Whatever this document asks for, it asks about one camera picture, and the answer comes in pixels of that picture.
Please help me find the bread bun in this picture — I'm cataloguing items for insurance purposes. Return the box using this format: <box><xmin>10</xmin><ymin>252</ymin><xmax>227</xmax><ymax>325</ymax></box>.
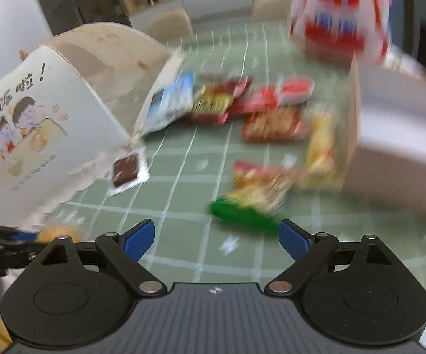
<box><xmin>35</xmin><ymin>224</ymin><xmax>82</xmax><ymax>243</ymax></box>

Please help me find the pink orange snack packet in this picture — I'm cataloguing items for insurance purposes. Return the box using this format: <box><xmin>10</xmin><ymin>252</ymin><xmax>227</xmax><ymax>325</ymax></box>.
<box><xmin>221</xmin><ymin>161</ymin><xmax>301</xmax><ymax>215</ymax></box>

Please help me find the brown square snack packet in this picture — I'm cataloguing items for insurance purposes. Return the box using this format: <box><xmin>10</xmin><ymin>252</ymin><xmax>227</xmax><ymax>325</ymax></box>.
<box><xmin>108</xmin><ymin>148</ymin><xmax>150</xmax><ymax>196</ymax></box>

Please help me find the yellow noodle snack packet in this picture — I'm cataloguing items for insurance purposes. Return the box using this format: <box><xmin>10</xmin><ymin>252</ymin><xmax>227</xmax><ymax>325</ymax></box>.
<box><xmin>299</xmin><ymin>104</ymin><xmax>343</xmax><ymax>190</ymax></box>

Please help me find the green snack packet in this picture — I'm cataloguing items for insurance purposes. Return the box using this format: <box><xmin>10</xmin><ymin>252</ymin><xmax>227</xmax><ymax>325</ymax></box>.
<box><xmin>209</xmin><ymin>197</ymin><xmax>279</xmax><ymax>234</ymax></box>

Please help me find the red nut snack packet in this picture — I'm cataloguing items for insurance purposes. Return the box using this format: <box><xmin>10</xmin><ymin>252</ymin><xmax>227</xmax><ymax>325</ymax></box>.
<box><xmin>242</xmin><ymin>106</ymin><xmax>309</xmax><ymax>143</ymax></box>

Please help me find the blue white snack packet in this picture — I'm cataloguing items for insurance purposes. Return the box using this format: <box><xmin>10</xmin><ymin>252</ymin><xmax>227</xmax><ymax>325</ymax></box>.
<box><xmin>141</xmin><ymin>72</ymin><xmax>195</xmax><ymax>137</ymax></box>

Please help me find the red long snack packet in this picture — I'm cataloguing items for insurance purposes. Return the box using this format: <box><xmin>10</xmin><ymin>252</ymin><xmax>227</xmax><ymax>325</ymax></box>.
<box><xmin>227</xmin><ymin>86</ymin><xmax>278</xmax><ymax>118</ymax></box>

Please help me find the red white round packet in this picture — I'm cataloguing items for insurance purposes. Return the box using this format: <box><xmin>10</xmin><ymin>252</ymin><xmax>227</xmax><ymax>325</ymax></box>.
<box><xmin>276</xmin><ymin>76</ymin><xmax>315</xmax><ymax>106</ymax></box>

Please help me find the red yellow snack packet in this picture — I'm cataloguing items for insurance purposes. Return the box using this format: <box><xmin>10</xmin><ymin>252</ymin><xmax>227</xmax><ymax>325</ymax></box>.
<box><xmin>189</xmin><ymin>75</ymin><xmax>253</xmax><ymax>125</ymax></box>

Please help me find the green grid tablecloth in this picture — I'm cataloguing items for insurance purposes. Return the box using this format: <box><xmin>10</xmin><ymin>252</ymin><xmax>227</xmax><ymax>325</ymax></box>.
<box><xmin>50</xmin><ymin>22</ymin><xmax>426</xmax><ymax>289</ymax></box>

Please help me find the pink cardboard box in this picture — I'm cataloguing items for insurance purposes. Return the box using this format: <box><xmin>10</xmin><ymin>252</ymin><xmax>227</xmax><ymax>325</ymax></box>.
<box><xmin>342</xmin><ymin>59</ymin><xmax>426</xmax><ymax>213</ymax></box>

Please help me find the white paper bag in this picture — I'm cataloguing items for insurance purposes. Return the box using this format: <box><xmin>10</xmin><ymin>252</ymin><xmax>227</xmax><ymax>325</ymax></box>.
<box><xmin>0</xmin><ymin>22</ymin><xmax>183</xmax><ymax>229</ymax></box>

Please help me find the beige chair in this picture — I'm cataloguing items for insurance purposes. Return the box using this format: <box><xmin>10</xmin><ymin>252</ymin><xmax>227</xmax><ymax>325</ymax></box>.
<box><xmin>144</xmin><ymin>9</ymin><xmax>194</xmax><ymax>42</ymax></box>
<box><xmin>251</xmin><ymin>0</ymin><xmax>292</xmax><ymax>22</ymax></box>

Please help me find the red white rabbit bag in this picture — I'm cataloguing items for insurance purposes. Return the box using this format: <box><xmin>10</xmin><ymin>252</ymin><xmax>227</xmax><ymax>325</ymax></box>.
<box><xmin>289</xmin><ymin>0</ymin><xmax>392</xmax><ymax>63</ymax></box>

